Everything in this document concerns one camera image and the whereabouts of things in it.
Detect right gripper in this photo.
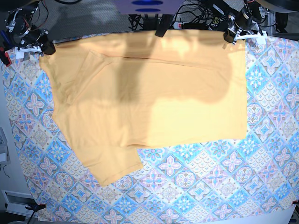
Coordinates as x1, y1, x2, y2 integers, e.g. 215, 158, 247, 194
14, 29, 56, 56

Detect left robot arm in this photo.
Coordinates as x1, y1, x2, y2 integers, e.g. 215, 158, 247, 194
208, 0, 267, 45

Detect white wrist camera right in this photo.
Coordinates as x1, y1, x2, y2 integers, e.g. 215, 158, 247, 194
15, 46, 42, 59

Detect blue patterned tablecloth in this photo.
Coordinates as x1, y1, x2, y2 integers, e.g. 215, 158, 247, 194
0, 37, 299, 224

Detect black clamp on table edge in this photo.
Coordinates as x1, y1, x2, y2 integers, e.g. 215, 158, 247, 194
155, 14, 173, 37

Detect white power strip red switch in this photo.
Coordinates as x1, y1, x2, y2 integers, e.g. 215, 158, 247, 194
173, 21, 186, 30

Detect aluminium rail with clamp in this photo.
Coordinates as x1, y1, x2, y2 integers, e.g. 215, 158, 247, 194
1, 190, 46, 217

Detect yellow T-shirt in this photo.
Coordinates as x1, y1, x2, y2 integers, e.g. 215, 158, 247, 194
39, 30, 247, 186

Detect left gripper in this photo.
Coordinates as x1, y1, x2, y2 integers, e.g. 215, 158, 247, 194
223, 11, 256, 44

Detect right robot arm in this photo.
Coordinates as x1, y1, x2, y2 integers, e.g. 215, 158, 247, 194
0, 0, 56, 55

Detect tangled black cables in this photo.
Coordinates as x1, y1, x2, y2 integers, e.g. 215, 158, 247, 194
127, 0, 225, 31

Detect red clamp left edge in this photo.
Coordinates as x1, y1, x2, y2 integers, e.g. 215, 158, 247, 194
0, 47, 12, 67

